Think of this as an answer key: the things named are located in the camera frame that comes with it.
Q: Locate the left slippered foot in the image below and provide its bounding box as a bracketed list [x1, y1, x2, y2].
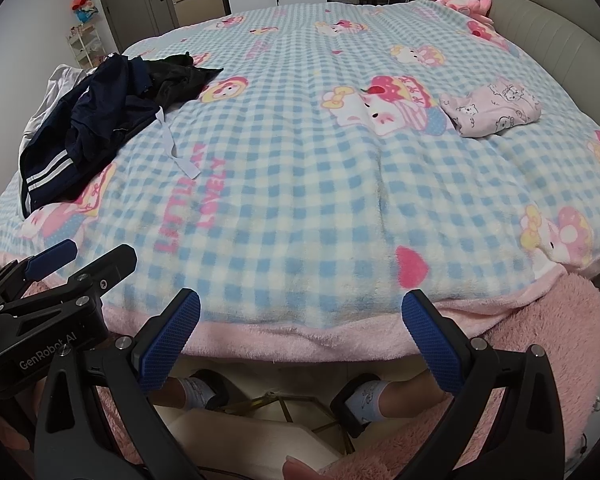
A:
[178, 368, 230, 411]

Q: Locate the slippered foot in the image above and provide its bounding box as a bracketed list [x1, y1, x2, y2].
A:
[329, 373, 391, 439]
[178, 368, 230, 411]

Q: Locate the right slippered foot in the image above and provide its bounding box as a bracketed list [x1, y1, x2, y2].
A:
[329, 373, 391, 439]

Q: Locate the pink fluffy robe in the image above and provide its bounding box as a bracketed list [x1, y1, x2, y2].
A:
[326, 275, 600, 479]

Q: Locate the navy striped jacket pile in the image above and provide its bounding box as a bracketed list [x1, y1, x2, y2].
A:
[19, 54, 164, 217]

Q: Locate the white garment at bedside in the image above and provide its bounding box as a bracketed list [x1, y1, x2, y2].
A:
[19, 64, 87, 153]

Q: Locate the black garment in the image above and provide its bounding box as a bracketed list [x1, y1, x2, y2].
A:
[140, 52, 223, 110]

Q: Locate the blue checkered cartoon blanket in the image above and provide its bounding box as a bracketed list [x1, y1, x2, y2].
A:
[0, 1, 600, 363]

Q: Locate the folded pink cartoon garment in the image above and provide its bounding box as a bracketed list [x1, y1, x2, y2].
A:
[439, 78, 542, 139]

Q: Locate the colourful toy on shelf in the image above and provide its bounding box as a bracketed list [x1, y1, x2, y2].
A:
[71, 0, 98, 24]

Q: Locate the pink plush toy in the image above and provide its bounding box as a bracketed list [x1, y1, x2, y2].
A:
[434, 0, 492, 20]

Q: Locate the grey padded headboard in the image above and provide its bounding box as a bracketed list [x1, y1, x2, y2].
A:
[490, 0, 600, 125]

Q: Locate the white wire shelf rack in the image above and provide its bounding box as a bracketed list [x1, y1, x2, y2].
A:
[66, 24, 107, 70]

